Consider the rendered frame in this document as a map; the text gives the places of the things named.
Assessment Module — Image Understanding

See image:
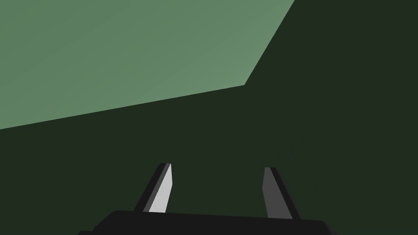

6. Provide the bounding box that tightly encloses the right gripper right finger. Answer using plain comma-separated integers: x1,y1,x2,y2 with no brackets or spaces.
262,166,302,220

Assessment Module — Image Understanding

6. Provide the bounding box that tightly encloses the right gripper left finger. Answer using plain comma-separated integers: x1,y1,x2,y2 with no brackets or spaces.
133,162,173,213

